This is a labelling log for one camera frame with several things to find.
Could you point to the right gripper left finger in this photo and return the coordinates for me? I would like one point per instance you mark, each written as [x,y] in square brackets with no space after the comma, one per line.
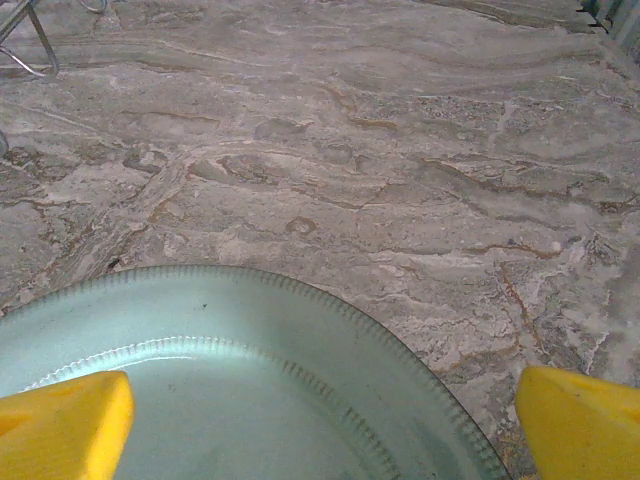
[60,435]

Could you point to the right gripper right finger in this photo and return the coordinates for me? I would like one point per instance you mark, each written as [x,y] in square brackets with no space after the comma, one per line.
[580,430]

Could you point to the pale green ceramic plate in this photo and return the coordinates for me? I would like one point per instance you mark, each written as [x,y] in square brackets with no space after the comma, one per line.
[225,320]

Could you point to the aluminium corner post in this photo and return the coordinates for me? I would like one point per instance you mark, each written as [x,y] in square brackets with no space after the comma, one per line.
[627,35]

